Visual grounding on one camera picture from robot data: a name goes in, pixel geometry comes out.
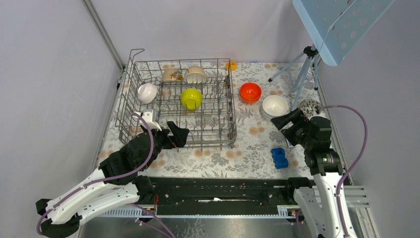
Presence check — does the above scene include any floral tablecloth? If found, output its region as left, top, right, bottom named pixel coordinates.
left=98, top=62, right=319, bottom=179

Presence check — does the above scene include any orange plastic bowl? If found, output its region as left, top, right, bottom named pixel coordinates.
left=239, top=82, right=262, bottom=100
left=241, top=98, right=259, bottom=104

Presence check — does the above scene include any white ribbed ceramic bowl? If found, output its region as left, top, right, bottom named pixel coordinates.
left=262, top=95, right=289, bottom=117

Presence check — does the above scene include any beige ribbed ceramic bowl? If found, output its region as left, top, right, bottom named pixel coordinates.
left=184, top=65, right=207, bottom=83

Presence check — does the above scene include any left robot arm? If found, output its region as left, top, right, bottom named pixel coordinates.
left=36, top=121, right=190, bottom=238

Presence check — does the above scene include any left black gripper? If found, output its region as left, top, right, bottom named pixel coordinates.
left=142, top=121, right=190, bottom=170

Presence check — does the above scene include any blue toy car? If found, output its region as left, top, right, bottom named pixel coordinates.
left=270, top=147, right=289, bottom=169

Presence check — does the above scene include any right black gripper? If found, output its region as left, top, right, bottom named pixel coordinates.
left=269, top=108, right=313, bottom=149

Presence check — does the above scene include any yellow-green plastic bowl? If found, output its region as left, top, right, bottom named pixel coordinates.
left=180, top=88, right=203, bottom=110

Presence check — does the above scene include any beige floral ceramic bowl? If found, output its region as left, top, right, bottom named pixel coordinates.
left=162, top=68, right=183, bottom=81

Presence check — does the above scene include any small white ceramic bowl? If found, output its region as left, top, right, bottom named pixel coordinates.
left=137, top=83, right=158, bottom=104

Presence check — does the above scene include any yellow plastic toy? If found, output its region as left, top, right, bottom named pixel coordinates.
left=225, top=61, right=238, bottom=70

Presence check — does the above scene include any grey wire dish rack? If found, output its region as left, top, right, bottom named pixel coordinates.
left=115, top=49, right=237, bottom=148

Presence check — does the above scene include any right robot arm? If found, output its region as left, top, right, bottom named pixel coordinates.
left=271, top=109, right=357, bottom=238

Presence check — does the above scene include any light blue perforated stand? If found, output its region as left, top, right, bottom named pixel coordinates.
left=268, top=0, right=393, bottom=110

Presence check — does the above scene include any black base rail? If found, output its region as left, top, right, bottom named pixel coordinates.
left=137, top=177, right=315, bottom=216

